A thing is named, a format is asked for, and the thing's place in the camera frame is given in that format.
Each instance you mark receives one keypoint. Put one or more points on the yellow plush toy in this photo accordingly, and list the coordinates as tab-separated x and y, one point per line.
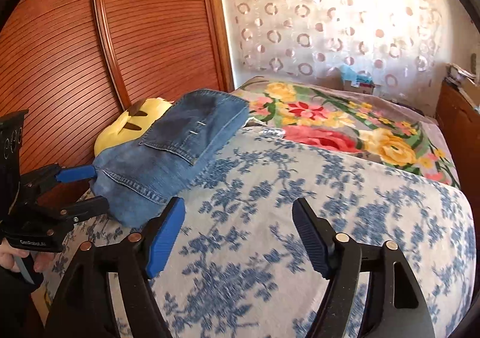
132	123

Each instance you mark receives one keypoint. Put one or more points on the blue denim jeans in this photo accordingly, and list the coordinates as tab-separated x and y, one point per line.
139	177

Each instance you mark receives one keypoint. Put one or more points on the long wooden sideboard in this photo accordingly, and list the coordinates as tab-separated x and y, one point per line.
459	124

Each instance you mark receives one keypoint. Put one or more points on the wooden slatted wardrobe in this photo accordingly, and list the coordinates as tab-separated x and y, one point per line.
75	65

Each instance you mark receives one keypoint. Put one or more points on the colourful floral blanket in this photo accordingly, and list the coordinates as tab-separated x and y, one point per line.
362	125

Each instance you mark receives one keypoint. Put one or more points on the sheer circle pattern curtain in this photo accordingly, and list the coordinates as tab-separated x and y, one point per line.
395	43

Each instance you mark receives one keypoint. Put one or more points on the box with blue tissue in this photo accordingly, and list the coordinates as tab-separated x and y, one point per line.
355	82

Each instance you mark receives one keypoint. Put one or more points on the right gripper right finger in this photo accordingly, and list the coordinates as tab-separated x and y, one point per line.
394	305

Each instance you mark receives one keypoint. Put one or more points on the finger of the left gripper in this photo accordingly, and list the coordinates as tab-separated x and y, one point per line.
74	174
85	210

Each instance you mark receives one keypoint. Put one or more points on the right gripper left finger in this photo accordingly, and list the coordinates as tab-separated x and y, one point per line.
83	305

